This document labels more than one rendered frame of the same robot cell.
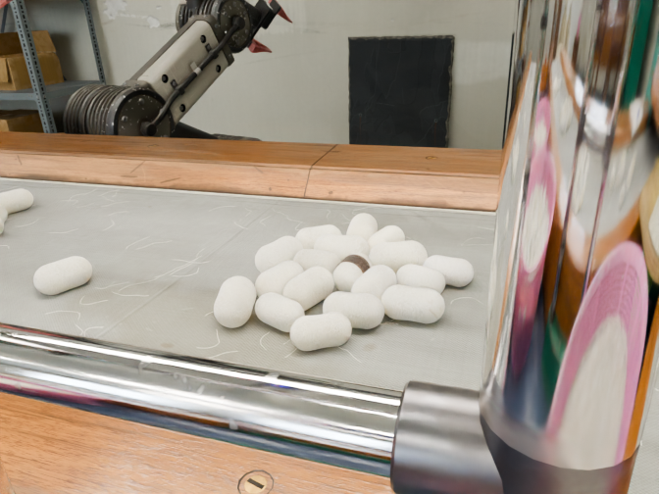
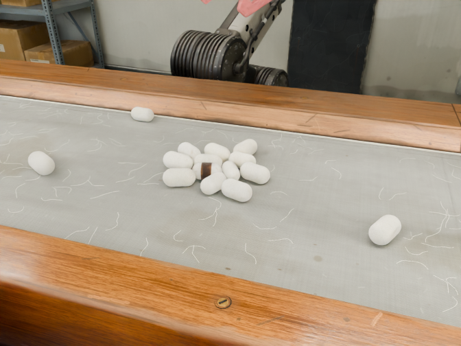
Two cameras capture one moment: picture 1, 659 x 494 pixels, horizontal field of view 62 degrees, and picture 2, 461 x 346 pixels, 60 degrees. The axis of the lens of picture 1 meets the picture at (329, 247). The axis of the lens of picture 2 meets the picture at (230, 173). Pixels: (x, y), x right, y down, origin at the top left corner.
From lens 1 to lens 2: 34 cm
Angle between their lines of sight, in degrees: 7
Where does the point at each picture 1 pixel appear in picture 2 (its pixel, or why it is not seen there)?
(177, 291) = not seen: outside the picture
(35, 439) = not seen: outside the picture
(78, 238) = (330, 187)
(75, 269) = (398, 226)
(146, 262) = (411, 213)
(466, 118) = (381, 44)
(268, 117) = not seen: hidden behind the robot
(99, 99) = (206, 44)
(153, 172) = (326, 124)
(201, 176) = (368, 130)
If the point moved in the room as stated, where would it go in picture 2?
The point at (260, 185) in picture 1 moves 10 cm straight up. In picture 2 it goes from (421, 140) to (442, 63)
